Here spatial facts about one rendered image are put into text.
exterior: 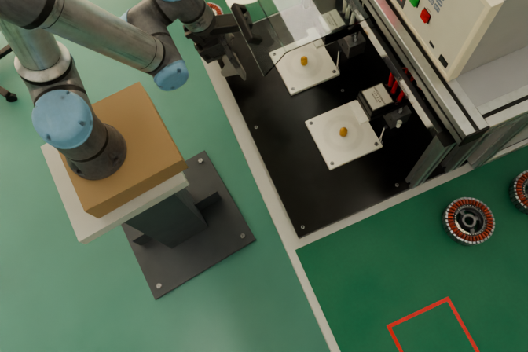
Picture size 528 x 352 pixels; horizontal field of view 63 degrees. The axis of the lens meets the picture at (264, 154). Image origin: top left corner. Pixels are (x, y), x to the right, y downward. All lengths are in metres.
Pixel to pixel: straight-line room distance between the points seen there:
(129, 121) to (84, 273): 1.00
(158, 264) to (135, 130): 0.86
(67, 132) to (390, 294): 0.81
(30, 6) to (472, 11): 0.65
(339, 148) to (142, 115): 0.53
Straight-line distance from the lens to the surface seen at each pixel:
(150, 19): 1.03
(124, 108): 1.24
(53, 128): 1.02
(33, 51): 1.01
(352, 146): 1.15
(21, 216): 2.28
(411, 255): 1.13
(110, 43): 0.84
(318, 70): 1.25
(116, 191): 1.16
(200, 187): 1.96
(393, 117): 1.15
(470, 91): 0.88
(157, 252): 1.94
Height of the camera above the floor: 1.84
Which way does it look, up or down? 68 degrees down
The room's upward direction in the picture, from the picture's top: 14 degrees counter-clockwise
